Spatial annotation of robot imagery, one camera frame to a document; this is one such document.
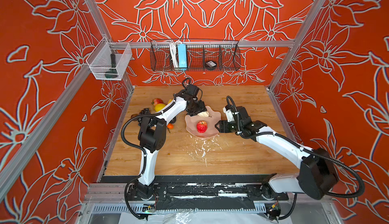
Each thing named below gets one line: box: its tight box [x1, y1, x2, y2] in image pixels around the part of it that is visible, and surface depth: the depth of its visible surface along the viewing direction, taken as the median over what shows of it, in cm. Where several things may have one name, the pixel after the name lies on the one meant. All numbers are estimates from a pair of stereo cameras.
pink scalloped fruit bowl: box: [184, 105, 221, 139], surface depth 96 cm
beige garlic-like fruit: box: [197, 111, 210, 118], surface depth 93 cm
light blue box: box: [177, 43, 188, 71], surface depth 91 cm
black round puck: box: [205, 60, 217, 68], surface depth 97 cm
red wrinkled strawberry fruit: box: [196, 120, 208, 134], surface depth 94 cm
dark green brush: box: [104, 53, 119, 79], surface depth 81 cm
